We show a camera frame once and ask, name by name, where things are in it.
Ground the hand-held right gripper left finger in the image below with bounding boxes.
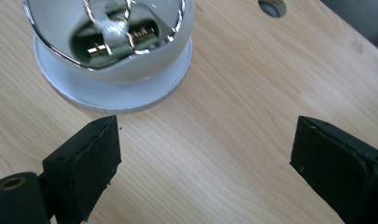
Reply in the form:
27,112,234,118
41,114,122,224

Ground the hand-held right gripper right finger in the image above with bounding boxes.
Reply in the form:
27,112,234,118
289,115,378,224

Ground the white round mirror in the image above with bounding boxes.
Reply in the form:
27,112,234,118
21,0,196,115

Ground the table cable hole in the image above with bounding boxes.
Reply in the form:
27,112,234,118
258,0,287,19

